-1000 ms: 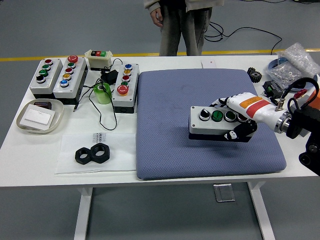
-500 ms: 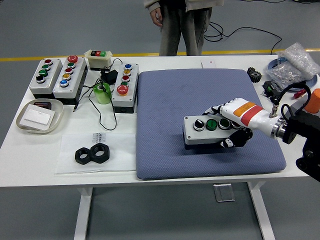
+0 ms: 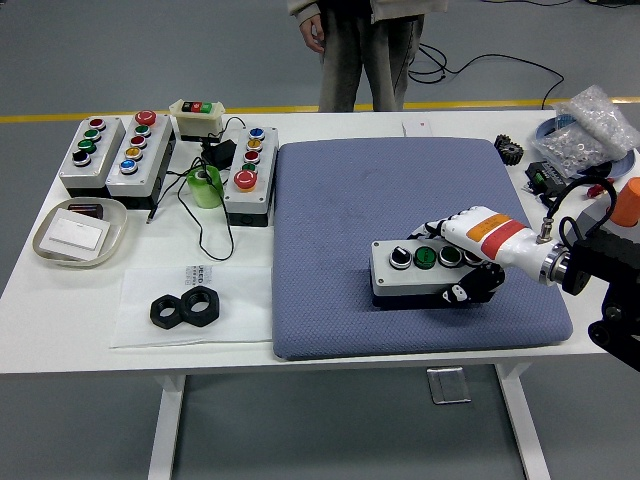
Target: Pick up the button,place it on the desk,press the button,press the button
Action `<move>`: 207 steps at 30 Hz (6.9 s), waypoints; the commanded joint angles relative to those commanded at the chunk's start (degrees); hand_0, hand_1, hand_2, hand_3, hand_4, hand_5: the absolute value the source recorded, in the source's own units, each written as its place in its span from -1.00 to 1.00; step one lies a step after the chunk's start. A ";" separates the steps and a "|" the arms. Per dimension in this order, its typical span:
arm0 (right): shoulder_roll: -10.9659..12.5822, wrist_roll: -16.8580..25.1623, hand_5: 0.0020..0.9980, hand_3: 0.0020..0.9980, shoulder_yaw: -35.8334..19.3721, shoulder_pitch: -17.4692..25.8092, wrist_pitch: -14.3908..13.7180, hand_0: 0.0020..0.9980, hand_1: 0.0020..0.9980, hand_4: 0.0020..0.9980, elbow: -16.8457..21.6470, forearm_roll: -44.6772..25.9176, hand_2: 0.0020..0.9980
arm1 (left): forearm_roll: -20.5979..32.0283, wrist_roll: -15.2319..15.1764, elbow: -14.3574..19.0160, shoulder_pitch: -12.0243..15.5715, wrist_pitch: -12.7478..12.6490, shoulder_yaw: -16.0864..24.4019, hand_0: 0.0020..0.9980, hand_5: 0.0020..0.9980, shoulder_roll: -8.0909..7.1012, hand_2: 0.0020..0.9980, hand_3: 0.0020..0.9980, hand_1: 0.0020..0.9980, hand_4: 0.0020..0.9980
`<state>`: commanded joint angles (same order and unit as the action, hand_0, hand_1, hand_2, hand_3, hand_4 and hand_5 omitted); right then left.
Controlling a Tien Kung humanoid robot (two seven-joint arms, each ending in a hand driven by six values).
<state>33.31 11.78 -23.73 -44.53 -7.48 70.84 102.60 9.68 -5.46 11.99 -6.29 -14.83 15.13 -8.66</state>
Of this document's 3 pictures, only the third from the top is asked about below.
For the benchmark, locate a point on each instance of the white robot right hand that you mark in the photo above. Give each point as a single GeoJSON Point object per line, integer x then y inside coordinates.
{"type": "Point", "coordinates": [500, 235]}

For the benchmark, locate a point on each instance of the four-button box with selector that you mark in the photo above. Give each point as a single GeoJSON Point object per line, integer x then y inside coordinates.
{"type": "Point", "coordinates": [400, 282]}

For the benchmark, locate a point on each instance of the five-button box, emergency stop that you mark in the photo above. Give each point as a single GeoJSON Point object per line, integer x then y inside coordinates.
{"type": "Point", "coordinates": [262, 175]}

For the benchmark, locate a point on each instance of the five-button box, blue end button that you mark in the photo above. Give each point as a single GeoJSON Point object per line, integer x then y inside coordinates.
{"type": "Point", "coordinates": [150, 165]}

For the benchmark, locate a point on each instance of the four-button control box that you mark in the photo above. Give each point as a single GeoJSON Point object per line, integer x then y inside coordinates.
{"type": "Point", "coordinates": [107, 150]}

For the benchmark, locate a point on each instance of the small black connector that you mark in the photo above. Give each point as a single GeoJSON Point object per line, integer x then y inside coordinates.
{"type": "Point", "coordinates": [545, 200]}

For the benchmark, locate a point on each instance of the black module with green terminals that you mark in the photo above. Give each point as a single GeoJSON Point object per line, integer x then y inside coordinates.
{"type": "Point", "coordinates": [545, 177]}

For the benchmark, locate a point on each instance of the black metal gear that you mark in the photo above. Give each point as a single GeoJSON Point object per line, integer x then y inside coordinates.
{"type": "Point", "coordinates": [510, 150]}

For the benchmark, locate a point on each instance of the grey base block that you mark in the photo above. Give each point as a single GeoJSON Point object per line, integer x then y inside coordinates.
{"type": "Point", "coordinates": [595, 215]}

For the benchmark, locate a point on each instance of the small red connector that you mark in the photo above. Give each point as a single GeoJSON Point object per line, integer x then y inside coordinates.
{"type": "Point", "coordinates": [595, 190]}

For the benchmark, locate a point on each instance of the bag of metal washers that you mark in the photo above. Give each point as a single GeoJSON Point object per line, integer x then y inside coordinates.
{"type": "Point", "coordinates": [565, 145]}

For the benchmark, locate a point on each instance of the orange cylinder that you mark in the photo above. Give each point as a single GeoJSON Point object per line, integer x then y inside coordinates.
{"type": "Point", "coordinates": [630, 200]}

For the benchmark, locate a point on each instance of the white card with red mark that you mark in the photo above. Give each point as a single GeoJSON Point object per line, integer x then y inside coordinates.
{"type": "Point", "coordinates": [415, 129]}

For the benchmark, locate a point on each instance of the blue round plate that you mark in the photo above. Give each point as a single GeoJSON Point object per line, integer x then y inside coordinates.
{"type": "Point", "coordinates": [627, 165]}

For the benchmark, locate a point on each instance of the bubble wrap sheet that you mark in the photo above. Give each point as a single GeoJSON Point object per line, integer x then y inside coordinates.
{"type": "Point", "coordinates": [600, 115]}

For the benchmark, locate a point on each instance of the metal floor plate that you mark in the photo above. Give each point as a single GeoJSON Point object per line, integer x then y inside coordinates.
{"type": "Point", "coordinates": [449, 385]}

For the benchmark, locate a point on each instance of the blue-grey padded mat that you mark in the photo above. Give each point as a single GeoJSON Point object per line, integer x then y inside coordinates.
{"type": "Point", "coordinates": [325, 250]}

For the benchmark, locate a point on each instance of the white table leg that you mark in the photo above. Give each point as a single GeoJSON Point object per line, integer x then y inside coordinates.
{"type": "Point", "coordinates": [167, 425]}
{"type": "Point", "coordinates": [522, 425]}

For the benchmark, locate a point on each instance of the person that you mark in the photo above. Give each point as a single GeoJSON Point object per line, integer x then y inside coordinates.
{"type": "Point", "coordinates": [375, 60]}

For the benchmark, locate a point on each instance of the clear plastic bag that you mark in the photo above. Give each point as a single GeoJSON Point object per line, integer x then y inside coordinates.
{"type": "Point", "coordinates": [240, 310]}

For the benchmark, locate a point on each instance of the person's hand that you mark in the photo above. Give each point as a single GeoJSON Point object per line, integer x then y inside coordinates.
{"type": "Point", "coordinates": [312, 35]}

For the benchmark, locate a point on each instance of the black power adapter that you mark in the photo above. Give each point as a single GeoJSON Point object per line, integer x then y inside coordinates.
{"type": "Point", "coordinates": [220, 154]}

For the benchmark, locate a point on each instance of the green tape roll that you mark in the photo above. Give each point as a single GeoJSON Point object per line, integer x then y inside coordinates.
{"type": "Point", "coordinates": [207, 195]}

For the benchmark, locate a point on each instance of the large black hex nut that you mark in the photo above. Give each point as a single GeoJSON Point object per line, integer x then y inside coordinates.
{"type": "Point", "coordinates": [200, 317]}

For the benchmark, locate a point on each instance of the small black hex nut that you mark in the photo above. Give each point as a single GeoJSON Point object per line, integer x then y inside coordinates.
{"type": "Point", "coordinates": [167, 324]}

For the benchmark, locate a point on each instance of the white shallow tray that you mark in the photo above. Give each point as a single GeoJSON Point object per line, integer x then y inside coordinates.
{"type": "Point", "coordinates": [116, 220]}

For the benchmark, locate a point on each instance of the cream switch box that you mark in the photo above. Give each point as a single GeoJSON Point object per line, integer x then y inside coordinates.
{"type": "Point", "coordinates": [197, 122]}

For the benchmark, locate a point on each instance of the white wall switch plate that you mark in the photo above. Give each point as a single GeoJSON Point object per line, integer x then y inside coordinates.
{"type": "Point", "coordinates": [75, 234]}

